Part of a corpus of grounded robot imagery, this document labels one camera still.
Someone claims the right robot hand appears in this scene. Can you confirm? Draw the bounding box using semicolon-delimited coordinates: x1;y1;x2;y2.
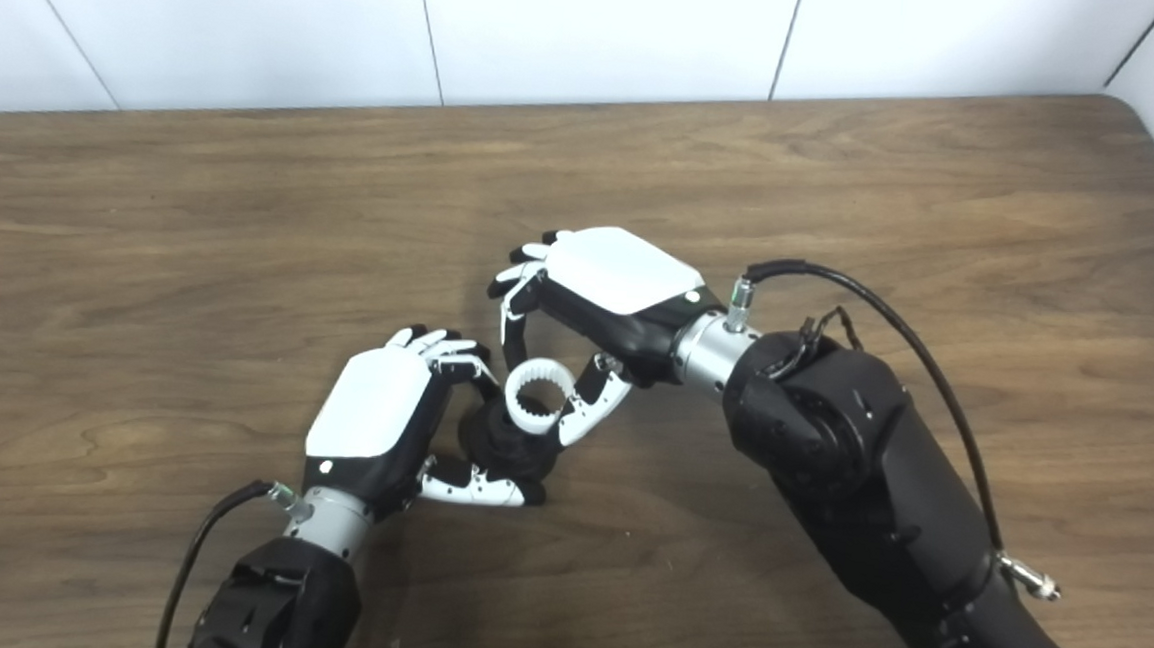
478;220;734;459

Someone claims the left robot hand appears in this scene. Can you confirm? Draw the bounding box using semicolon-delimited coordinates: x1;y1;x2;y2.
300;319;557;531

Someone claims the white ring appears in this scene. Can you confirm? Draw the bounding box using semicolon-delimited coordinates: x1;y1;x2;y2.
501;355;576;438

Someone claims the round black part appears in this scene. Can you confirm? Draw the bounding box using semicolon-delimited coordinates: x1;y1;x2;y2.
455;397;565;486

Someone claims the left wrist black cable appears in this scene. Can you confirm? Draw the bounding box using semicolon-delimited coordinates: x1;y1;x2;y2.
154;474;314;648

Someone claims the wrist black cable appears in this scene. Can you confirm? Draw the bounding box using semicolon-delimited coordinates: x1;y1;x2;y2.
154;474;314;648
712;255;1082;603

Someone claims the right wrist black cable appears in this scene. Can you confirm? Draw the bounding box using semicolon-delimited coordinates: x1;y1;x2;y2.
712;255;1082;603

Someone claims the thin wire on right arm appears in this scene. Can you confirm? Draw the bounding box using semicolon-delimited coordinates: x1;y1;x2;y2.
798;304;868;356

